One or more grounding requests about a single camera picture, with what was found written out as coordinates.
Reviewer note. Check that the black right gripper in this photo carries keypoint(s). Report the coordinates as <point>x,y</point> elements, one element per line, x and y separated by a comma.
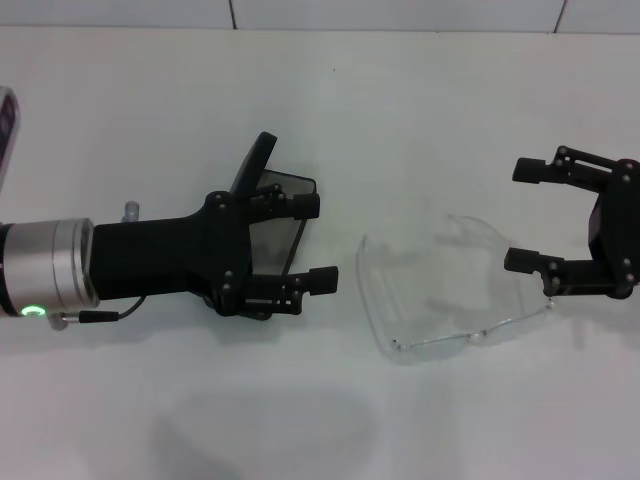
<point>617,225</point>

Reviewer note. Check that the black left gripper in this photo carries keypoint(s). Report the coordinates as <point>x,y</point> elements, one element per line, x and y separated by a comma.
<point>165,255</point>

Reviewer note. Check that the black glasses case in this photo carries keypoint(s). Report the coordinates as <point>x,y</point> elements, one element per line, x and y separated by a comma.
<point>257,157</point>

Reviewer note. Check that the clear rimless glasses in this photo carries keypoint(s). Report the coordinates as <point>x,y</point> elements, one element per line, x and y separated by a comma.
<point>440,341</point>

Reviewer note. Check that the silver connector stud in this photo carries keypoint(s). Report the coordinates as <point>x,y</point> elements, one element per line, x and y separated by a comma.
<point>131,210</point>

